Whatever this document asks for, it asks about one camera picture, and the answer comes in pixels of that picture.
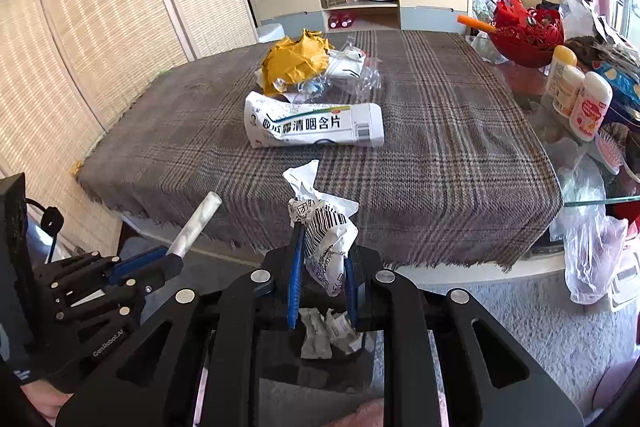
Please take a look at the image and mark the woven rattan door panels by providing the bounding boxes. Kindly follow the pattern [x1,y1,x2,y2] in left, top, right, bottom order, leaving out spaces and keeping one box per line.
[0,0,258,228]

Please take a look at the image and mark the discarded white paper scraps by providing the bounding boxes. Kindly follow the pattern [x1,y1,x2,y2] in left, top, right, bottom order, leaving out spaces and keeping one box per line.
[300,307,367,361]

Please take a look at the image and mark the yellow paper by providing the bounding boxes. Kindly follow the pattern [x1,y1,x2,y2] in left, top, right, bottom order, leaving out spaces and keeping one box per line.
[257,29,333,96]

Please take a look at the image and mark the white paper stick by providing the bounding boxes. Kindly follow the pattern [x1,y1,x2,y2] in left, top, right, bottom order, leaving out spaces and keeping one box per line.
[165,191,223,258]

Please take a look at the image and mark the large clear plastic bag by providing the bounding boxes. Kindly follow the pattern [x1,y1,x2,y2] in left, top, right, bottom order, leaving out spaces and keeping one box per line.
[550,167,631,305]

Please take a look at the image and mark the clear plastic wrapper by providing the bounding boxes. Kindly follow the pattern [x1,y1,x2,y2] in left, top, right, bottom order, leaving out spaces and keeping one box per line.
[320,52,383,100]

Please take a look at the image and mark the red openwork basket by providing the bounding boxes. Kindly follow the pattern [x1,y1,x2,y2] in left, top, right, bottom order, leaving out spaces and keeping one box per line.
[487,0,566,68]

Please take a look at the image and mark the white printed paper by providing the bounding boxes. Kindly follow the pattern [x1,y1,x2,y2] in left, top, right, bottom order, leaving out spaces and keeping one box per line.
[281,159,361,299]

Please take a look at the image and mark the white medicine box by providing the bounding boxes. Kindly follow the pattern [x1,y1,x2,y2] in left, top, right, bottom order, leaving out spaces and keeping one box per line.
[243,91,386,149]

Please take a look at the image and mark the white plastic stool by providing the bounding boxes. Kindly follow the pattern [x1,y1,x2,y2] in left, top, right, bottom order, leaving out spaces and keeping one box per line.
[257,22,287,42]

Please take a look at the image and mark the white plastic basket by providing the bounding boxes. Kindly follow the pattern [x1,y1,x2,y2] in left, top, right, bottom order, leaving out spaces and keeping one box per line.
[607,257,640,313]

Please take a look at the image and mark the orange handle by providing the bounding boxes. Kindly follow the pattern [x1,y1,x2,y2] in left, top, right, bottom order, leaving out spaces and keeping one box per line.
[457,14,497,34]

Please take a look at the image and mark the pink hairbrush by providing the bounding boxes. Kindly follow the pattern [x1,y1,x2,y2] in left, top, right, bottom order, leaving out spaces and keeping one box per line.
[592,127,640,182]

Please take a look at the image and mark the floral cloth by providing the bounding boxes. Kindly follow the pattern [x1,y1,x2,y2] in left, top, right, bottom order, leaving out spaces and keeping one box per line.
[470,0,501,38]

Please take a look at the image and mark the yellow cap lotion bottle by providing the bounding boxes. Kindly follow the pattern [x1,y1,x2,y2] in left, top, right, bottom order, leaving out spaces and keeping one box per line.
[544,45,578,100]

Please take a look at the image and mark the person's left hand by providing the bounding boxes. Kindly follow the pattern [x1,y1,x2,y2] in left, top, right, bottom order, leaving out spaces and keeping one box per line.
[22,381,73,425]

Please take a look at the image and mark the small clear blue wrapper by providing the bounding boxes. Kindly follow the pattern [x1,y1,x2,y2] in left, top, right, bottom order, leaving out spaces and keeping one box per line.
[292,77,331,105]

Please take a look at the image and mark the black velcro strap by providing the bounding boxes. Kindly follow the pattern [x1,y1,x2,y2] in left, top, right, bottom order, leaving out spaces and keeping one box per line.
[39,206,65,265]

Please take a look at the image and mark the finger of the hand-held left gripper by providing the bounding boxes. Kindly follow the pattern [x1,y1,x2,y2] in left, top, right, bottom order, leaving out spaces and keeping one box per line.
[32,247,185,291]
[50,281,154,325]

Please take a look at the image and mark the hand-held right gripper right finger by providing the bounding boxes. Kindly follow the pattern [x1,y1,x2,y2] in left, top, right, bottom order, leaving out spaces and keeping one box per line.
[344,247,586,427]

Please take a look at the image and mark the grey plaid tablecloth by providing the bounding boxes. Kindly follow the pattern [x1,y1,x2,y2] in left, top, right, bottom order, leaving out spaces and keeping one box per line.
[75,29,566,273]

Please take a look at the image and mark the blue tissue pack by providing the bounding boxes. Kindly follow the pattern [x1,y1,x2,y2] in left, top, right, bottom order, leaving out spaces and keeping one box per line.
[597,61,640,108]

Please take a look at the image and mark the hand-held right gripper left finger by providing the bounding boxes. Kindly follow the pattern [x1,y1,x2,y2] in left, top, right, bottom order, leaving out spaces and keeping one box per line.
[56,222,307,427]

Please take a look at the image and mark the beige television cabinet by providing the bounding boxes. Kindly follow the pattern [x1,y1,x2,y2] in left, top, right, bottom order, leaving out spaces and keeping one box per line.
[249,0,473,42]

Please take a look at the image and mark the white lotion bottle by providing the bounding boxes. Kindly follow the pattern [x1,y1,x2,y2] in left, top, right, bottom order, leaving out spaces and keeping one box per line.
[551,66,586,118]

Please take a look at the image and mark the crumpled white packet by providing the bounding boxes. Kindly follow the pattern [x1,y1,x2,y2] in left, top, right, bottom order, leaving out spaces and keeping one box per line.
[327,47,368,78]

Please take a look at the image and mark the pile of plastic packaging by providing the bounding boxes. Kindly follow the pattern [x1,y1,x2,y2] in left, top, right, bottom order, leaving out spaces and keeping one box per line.
[562,24,640,68]

